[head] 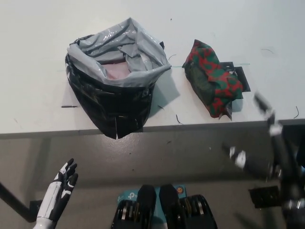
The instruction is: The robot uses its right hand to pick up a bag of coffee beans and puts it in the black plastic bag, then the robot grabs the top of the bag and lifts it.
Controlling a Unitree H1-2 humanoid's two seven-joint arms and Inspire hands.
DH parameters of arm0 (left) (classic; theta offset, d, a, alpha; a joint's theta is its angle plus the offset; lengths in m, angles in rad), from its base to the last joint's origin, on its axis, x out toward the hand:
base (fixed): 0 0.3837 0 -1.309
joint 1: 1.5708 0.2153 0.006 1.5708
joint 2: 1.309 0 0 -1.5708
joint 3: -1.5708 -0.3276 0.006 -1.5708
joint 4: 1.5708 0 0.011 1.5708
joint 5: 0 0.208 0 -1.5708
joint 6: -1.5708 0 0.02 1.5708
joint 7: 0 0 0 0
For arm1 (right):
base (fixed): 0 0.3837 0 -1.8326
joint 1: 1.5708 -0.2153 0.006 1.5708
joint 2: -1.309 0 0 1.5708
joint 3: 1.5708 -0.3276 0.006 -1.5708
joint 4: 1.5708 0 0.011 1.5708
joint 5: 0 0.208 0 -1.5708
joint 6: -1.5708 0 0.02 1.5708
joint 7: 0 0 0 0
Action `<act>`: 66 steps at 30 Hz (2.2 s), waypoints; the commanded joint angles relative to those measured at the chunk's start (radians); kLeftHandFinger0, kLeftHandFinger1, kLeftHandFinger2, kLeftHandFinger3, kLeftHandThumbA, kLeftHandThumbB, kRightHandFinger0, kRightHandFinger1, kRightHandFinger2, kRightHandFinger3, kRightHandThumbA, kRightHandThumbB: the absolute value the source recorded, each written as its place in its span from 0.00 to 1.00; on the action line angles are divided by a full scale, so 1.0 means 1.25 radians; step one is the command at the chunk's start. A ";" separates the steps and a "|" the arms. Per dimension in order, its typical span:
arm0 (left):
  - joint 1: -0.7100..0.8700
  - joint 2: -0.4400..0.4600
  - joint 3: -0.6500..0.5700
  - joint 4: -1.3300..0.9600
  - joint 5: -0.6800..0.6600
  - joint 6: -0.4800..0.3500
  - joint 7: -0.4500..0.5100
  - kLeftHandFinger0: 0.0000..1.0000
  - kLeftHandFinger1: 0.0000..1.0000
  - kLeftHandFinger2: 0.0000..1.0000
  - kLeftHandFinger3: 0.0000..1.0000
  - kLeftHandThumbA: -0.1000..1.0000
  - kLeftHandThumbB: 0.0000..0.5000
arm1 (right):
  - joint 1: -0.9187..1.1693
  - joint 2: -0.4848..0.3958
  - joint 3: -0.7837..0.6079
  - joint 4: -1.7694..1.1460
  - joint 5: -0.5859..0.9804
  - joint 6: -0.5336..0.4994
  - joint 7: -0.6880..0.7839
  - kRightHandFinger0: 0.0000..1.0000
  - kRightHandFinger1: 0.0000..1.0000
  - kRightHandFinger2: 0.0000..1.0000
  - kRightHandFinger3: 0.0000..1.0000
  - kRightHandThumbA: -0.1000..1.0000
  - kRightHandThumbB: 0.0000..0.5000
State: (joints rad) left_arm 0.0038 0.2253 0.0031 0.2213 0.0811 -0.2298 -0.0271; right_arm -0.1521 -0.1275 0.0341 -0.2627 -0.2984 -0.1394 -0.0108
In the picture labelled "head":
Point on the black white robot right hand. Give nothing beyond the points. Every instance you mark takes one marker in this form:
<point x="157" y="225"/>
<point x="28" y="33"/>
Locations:
<point x="278" y="164"/>

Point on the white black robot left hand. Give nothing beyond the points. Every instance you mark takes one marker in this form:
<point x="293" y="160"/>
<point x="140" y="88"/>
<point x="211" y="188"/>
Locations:
<point x="60" y="186"/>

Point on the black plastic bag grey lining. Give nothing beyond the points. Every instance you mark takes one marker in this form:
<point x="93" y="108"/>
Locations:
<point x="114" y="105"/>

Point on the red green patterned cloth bundle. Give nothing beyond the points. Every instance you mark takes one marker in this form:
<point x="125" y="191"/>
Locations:
<point x="214" y="76"/>

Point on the robot left black body block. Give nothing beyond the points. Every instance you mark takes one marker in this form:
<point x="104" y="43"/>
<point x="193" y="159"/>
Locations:
<point x="145" y="202"/>

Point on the black table leg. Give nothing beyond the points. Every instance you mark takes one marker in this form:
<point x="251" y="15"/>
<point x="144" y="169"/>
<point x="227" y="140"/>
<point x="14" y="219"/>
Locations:
<point x="14" y="202"/>

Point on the teal router box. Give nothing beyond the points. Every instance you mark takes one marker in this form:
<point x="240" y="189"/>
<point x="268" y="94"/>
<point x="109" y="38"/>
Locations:
<point x="126" y="196"/>

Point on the pale grey tape patch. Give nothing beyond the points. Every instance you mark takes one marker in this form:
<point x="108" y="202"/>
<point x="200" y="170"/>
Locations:
<point x="70" y="100"/>

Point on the black tape patch on table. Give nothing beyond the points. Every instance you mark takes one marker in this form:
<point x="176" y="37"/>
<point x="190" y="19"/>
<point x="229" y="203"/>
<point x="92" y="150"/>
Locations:
<point x="243" y="78"/>

